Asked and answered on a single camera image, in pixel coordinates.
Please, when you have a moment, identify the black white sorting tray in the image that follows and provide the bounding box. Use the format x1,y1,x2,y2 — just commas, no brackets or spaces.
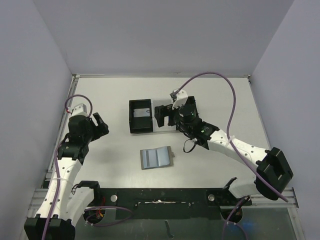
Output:
128,95,200,135

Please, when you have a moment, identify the grey card holder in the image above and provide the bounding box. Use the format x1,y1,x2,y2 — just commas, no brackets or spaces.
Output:
140,146,175,170

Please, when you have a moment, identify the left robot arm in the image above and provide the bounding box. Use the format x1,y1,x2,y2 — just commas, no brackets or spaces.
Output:
24,112,109,240

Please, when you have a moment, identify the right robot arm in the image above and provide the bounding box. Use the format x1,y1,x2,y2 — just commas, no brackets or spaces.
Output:
154,104,294,205

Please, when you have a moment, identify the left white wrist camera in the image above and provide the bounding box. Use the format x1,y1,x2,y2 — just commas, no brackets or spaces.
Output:
66,103,88,117

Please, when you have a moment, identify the black loop cable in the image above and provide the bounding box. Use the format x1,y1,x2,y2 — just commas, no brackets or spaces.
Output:
183,138,198,154

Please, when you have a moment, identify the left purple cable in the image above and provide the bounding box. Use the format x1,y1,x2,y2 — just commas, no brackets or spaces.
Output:
41,94,135,240

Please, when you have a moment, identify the purple cable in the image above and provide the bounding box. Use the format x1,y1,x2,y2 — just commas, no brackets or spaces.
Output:
41,94,135,240
172,71,288,240

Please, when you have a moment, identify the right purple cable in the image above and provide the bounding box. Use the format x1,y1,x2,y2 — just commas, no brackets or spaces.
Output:
172,71,288,240

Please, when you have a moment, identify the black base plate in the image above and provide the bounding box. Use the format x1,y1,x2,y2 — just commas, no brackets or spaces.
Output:
99,188,240,220

